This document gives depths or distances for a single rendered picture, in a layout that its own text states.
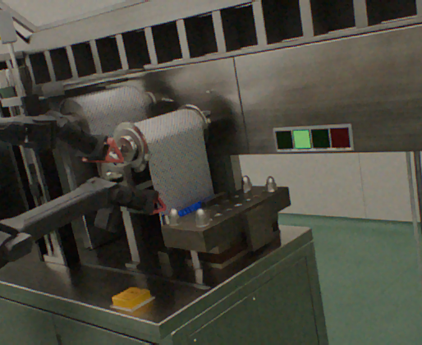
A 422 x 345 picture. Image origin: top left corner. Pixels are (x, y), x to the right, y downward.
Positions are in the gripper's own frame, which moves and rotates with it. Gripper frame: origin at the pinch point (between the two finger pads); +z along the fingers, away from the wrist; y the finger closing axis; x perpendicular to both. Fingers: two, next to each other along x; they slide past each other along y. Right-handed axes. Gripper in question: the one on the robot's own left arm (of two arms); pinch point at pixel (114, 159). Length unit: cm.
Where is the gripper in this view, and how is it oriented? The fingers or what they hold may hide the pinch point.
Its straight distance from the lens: 168.7
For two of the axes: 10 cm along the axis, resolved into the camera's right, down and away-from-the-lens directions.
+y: 7.3, 0.4, -6.8
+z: 6.2, 3.8, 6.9
